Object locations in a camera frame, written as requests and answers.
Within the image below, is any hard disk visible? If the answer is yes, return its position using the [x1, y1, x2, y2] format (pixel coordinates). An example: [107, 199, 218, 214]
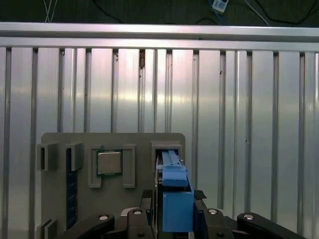
[154, 149, 198, 234]

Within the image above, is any silver CPU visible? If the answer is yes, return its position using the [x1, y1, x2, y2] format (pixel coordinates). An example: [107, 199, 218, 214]
[96, 150, 123, 176]

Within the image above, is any grey plastic parts rack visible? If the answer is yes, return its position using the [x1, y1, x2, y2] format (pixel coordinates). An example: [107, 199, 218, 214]
[36, 132, 187, 239]

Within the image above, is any RAM stick with blue label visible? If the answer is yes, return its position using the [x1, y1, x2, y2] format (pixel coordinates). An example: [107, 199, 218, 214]
[66, 159, 79, 225]

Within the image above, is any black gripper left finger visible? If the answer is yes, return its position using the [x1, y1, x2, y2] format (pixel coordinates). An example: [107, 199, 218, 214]
[59, 189, 154, 239]

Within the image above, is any thin blue cable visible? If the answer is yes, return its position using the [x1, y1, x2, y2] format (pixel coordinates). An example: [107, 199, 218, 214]
[211, 7, 226, 25]

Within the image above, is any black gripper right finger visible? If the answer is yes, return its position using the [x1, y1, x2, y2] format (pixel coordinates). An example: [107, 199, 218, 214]
[194, 190, 306, 239]

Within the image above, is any white power strip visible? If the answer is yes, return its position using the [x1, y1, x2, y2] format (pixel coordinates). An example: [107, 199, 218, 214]
[212, 0, 229, 13]

